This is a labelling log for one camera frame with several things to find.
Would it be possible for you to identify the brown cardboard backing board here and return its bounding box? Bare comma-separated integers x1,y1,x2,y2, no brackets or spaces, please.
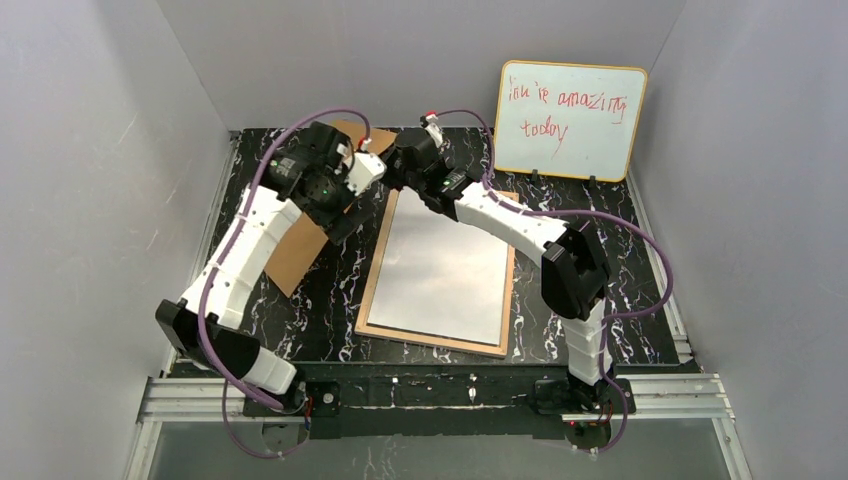
264,120,398,298

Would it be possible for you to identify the printed photo with white border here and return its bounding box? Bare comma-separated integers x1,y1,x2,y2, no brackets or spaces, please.
366,190,517,347

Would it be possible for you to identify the white wooden picture frame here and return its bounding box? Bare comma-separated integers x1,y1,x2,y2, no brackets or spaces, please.
353,188,521,360

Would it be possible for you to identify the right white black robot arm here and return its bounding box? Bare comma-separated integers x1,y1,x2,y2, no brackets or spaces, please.
380,128,614,423

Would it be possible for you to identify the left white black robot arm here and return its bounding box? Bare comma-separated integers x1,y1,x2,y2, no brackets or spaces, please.
155,121,386,412

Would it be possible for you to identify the black marble pattern mat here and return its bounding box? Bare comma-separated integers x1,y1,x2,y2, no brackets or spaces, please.
170,127,684,367

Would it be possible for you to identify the yellow rimmed whiteboard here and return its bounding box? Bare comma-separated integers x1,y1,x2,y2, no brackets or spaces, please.
494,60,649,183

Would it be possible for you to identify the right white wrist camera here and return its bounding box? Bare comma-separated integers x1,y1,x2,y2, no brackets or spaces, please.
421,112,445,150

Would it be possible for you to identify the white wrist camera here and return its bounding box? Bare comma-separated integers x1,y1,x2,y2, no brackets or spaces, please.
421,112,445,150
343,152,386,197

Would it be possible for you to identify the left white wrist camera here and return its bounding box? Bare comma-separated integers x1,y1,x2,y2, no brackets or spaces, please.
343,152,386,197

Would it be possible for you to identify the aluminium rail base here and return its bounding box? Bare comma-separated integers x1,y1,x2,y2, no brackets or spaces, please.
125,362,751,479

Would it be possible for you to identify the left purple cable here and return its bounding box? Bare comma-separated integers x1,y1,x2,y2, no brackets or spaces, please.
197,107,372,460

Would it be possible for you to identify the purple cable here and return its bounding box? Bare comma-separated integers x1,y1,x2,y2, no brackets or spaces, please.
423,109,675,454
197,107,372,460

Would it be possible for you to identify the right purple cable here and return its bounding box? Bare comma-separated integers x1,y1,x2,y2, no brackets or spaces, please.
423,109,675,454

